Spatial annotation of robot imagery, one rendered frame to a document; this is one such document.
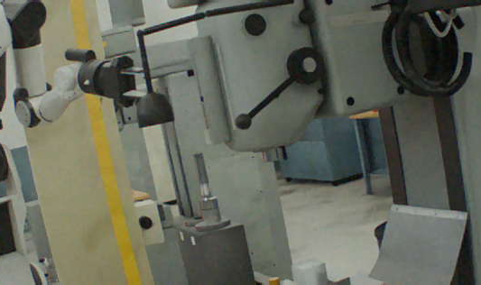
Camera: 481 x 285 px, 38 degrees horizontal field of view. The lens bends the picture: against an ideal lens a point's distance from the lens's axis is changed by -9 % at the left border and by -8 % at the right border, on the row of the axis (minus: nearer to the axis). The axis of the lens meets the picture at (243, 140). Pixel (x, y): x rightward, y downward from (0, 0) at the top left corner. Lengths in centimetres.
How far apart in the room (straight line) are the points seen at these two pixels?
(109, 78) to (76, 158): 143
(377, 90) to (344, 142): 740
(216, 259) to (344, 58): 65
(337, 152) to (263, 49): 746
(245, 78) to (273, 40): 9
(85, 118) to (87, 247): 56
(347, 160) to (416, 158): 720
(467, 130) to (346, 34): 35
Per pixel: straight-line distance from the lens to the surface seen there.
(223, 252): 185
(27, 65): 206
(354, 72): 148
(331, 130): 881
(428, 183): 172
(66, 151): 314
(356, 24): 150
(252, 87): 141
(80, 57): 184
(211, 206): 186
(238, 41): 141
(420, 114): 169
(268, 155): 150
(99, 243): 319
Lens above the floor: 145
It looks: 5 degrees down
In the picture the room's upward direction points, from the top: 11 degrees counter-clockwise
